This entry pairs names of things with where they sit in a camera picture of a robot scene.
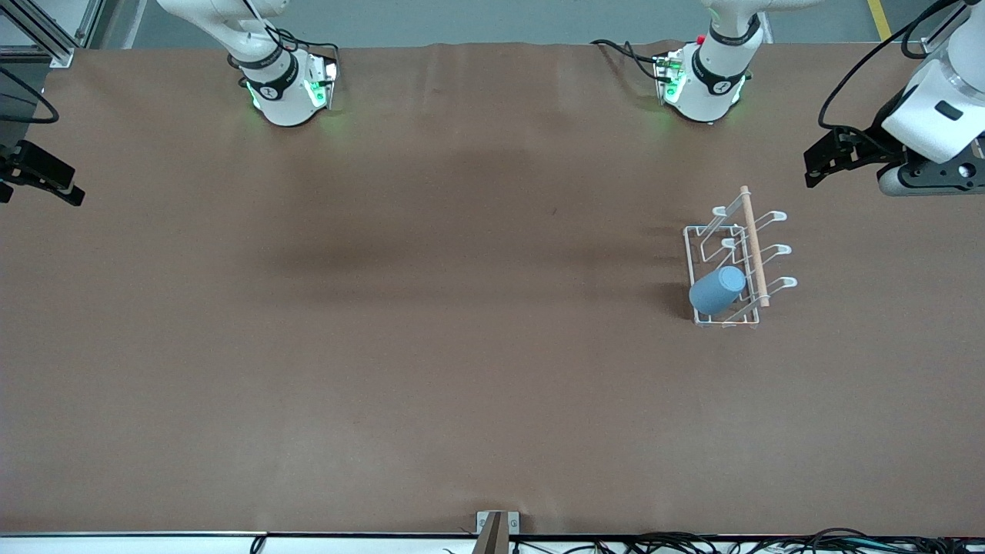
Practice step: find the brown wooden post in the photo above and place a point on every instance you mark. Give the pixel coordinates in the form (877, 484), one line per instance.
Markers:
(492, 538)

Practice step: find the brown table mat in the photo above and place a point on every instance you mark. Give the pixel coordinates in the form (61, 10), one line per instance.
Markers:
(462, 423)

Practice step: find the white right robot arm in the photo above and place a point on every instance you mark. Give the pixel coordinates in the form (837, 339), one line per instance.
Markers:
(281, 100)

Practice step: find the blue plastic cup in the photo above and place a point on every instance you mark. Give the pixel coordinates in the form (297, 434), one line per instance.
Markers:
(716, 291)

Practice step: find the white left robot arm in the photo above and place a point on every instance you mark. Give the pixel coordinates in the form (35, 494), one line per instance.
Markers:
(712, 92)

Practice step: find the metal edge bracket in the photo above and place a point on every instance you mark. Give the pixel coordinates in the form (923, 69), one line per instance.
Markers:
(513, 522)

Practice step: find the aluminium frame profile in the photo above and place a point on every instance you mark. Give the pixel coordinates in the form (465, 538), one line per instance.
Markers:
(60, 55)
(935, 48)

